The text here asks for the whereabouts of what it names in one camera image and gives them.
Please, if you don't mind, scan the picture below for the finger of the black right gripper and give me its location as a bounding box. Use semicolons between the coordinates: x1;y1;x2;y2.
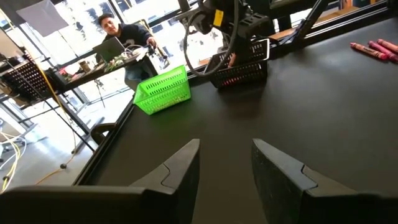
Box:
232;35;244;60
242;37;254;63

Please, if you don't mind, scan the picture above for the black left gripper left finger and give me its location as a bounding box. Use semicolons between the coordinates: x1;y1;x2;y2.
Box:
0;138;201;224

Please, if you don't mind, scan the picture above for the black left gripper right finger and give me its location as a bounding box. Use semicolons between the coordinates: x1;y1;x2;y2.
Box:
251;138;398;224

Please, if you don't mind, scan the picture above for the green plastic basket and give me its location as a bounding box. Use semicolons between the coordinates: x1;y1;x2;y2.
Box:
132;64;192;116

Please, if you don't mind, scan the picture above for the black plastic basket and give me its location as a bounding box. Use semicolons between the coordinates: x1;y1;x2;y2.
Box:
203;38;271;90

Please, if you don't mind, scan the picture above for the person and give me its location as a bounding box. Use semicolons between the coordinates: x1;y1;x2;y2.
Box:
95;12;169;91

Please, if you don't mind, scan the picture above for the grey laptop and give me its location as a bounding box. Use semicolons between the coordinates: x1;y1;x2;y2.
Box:
92;36;126;63

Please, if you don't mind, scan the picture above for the black desk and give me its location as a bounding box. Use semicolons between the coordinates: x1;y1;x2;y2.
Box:
46;46;162;153

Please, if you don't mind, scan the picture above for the black tripod stand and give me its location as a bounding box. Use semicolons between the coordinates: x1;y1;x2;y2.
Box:
2;57;97;170

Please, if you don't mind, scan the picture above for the black perforated metal box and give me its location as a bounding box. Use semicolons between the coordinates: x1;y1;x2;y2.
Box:
0;60;50;103

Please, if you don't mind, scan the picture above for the white square panel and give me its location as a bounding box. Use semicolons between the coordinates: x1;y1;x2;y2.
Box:
15;0;70;37

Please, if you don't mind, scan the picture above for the black frame hook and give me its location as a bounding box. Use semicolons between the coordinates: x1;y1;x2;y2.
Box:
90;122;118;146

